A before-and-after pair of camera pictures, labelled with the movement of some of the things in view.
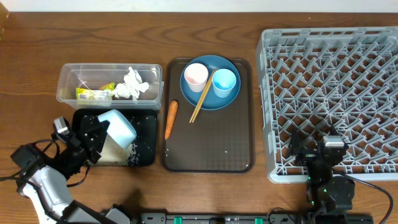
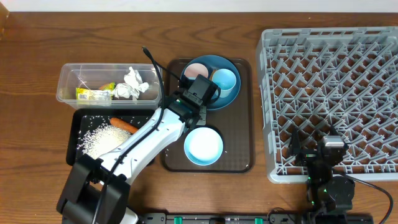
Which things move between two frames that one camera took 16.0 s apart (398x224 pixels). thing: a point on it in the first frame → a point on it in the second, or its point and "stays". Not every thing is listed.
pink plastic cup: x=196 y=75 stays
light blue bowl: x=119 y=127 → x=203 y=146
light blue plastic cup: x=224 y=81 stays
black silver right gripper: x=295 y=149 stays
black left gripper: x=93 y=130 → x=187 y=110
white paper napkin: x=127 y=91 stays
